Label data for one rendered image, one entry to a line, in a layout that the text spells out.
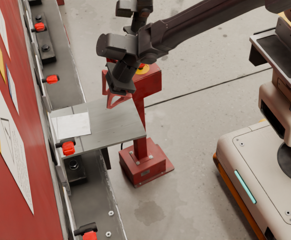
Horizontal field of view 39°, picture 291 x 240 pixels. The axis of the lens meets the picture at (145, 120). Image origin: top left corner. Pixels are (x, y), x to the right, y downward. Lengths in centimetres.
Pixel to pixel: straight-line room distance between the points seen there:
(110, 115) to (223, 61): 177
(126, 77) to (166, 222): 118
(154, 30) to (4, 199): 76
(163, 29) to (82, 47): 213
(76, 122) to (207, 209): 114
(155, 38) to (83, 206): 53
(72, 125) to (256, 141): 113
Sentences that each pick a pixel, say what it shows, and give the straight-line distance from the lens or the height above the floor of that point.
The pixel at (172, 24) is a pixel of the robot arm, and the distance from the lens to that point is 95.
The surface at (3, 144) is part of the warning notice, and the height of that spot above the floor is 169.
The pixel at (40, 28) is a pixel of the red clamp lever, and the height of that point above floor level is 131.
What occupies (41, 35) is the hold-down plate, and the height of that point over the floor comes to 90.
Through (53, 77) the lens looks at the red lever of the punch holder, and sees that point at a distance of 92.
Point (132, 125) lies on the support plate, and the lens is 121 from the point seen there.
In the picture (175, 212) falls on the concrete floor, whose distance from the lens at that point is 218.
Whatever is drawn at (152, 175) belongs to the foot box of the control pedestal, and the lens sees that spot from 226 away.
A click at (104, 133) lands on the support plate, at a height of 100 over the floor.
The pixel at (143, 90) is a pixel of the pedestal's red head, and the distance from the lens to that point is 171.
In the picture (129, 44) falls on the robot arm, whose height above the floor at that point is 127.
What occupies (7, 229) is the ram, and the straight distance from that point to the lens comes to 28.
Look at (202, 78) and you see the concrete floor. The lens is 278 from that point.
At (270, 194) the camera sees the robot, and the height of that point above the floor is 28.
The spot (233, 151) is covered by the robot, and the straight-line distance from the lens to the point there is 206.
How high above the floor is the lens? 193
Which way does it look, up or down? 50 degrees down
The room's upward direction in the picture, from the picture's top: 4 degrees counter-clockwise
